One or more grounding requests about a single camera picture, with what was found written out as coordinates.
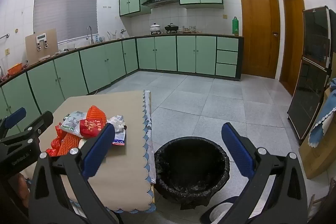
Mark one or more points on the red packet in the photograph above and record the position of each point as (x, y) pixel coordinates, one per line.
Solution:
(90, 127)

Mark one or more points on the blue white striped packet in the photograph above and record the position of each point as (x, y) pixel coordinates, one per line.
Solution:
(119, 138)

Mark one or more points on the person's left forearm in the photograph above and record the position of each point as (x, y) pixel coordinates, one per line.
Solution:
(23, 187)

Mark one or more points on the glass container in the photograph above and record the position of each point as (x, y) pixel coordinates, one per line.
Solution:
(192, 29)

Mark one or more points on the wooden stool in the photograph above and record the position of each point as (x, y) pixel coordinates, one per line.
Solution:
(313, 203)

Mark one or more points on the white tissue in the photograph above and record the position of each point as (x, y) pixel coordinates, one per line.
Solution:
(116, 121)

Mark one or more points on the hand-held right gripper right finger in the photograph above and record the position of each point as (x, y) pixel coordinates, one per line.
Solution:
(237, 150)

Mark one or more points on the person's leg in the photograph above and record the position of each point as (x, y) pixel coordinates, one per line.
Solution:
(220, 213)

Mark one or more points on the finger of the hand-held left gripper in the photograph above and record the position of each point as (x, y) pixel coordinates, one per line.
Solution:
(15, 115)
(43, 121)

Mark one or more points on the black trash bin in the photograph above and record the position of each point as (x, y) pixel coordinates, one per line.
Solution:
(191, 161)

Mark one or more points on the red plastic bag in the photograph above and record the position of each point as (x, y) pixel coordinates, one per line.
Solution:
(55, 145)

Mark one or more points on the green lower cabinets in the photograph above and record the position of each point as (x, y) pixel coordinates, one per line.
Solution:
(165, 52)

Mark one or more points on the green bottle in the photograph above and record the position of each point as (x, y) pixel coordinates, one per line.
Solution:
(235, 27)

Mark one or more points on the utensil holder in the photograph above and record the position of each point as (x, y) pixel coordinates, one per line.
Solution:
(112, 35)

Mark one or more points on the white pot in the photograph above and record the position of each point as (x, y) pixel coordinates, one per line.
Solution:
(155, 28)

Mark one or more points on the black wok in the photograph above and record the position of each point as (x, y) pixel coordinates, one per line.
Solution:
(172, 28)

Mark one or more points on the floral undercloth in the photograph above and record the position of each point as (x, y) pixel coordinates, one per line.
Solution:
(149, 119)

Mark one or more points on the blue scalloped cloth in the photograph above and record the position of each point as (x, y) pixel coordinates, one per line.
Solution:
(326, 108)

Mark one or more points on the grey window blind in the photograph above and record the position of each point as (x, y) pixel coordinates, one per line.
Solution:
(65, 8)

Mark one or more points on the range hood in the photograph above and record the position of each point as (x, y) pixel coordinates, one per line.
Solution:
(160, 1)

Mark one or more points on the small orange foam fruit net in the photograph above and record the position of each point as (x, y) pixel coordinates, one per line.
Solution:
(68, 144)

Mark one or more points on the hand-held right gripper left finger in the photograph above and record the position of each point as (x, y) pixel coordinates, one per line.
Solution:
(99, 150)

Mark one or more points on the orange basket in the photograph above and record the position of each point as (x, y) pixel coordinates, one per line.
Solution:
(14, 69)

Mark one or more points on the cardboard box with scale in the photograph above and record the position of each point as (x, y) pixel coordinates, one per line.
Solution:
(31, 50)

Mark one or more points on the wide wooden door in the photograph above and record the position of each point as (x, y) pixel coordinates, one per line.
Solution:
(260, 29)

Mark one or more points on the narrow wooden door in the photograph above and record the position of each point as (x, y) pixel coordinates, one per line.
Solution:
(292, 43)

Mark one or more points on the white green plastic bag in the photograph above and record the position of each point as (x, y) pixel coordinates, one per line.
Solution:
(72, 124)

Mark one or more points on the black glass cabinet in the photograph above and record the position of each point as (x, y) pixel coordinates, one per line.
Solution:
(309, 82)

